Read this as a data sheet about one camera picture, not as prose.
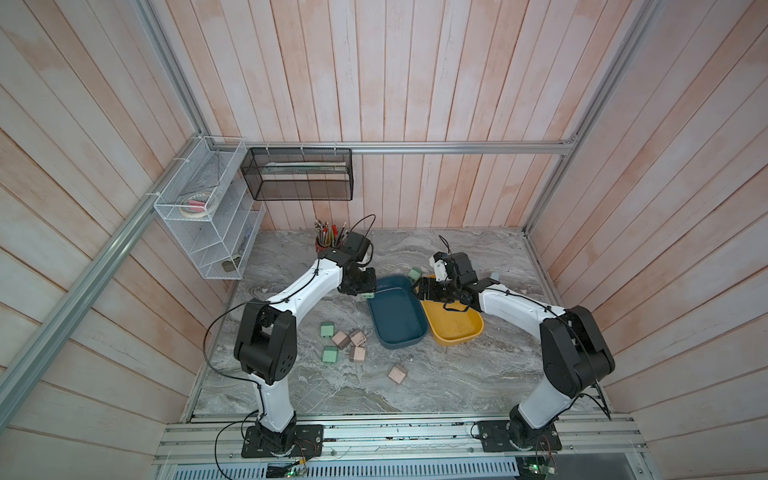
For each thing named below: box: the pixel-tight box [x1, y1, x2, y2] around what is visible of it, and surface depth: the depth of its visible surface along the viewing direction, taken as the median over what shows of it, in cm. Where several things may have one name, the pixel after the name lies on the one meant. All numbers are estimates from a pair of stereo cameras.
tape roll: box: [180, 193, 209, 219], surface depth 75 cm
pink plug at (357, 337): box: [349, 329, 367, 347], surface depth 90 cm
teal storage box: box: [368, 275, 430, 350], surface depth 99 cm
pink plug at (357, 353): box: [350, 346, 366, 362], surface depth 87 cm
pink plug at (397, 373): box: [388, 364, 407, 385], surface depth 84 cm
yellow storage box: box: [420, 300, 484, 346], surface depth 94 cm
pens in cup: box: [314, 219, 351, 254], surface depth 103 cm
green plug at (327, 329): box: [320, 321, 335, 339], surface depth 92 cm
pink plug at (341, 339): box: [332, 330, 350, 350], surface depth 90 cm
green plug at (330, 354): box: [322, 345, 339, 365], surface depth 88 cm
